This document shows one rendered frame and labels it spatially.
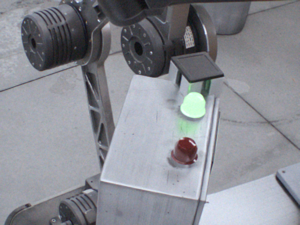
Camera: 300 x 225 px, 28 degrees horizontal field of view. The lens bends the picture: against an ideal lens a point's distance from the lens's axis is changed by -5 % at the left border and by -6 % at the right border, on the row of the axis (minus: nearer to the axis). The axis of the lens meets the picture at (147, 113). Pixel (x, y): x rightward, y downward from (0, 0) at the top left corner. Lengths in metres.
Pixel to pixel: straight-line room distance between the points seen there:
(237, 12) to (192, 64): 2.87
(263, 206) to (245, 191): 0.06
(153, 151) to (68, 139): 2.17
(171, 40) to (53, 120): 1.62
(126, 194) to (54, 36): 1.18
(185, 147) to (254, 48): 3.00
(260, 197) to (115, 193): 0.94
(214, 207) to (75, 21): 0.68
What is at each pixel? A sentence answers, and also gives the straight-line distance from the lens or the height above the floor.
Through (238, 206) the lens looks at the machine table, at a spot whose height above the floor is 0.83.
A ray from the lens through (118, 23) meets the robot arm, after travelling 0.93.
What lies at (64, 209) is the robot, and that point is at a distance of 1.98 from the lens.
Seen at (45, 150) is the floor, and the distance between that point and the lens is 2.70.
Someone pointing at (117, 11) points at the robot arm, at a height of 1.42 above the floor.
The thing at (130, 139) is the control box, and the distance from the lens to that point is 0.60.
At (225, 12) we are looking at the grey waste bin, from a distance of 3.51.
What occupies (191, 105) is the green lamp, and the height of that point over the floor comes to 1.49.
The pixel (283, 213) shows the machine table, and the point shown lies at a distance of 1.47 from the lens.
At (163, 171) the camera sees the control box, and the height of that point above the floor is 1.48.
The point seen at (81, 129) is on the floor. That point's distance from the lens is 2.81.
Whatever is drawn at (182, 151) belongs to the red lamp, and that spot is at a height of 1.49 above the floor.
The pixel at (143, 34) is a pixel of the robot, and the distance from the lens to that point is 1.29.
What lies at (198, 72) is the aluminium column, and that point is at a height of 1.50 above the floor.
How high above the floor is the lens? 1.88
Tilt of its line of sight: 40 degrees down
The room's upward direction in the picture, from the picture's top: 8 degrees clockwise
